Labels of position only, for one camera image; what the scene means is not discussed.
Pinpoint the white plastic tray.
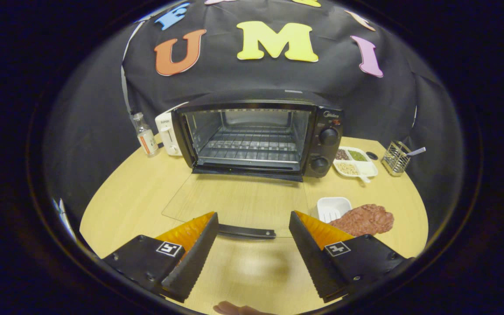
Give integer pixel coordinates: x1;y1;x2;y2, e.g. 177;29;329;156
317;197;352;224

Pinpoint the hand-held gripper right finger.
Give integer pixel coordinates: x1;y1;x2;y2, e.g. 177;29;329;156
289;211;411;303

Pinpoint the white divided dish with beans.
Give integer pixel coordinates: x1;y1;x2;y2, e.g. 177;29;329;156
333;146;379;183

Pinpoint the red meat slice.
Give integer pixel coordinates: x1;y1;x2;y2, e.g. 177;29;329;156
329;204;395;237

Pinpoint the black toaster oven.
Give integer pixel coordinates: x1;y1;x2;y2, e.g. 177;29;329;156
161;90;345;240

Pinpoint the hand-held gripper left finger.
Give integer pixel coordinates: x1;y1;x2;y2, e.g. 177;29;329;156
102;212;220;303

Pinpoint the clear plastic bottle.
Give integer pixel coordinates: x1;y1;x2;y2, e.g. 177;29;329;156
132;112;160;158

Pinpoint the white pop-up toaster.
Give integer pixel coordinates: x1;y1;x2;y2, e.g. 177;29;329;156
155;104;188;157

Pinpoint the metal wire utensil holder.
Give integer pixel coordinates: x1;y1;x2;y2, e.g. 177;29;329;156
381;141;412;177

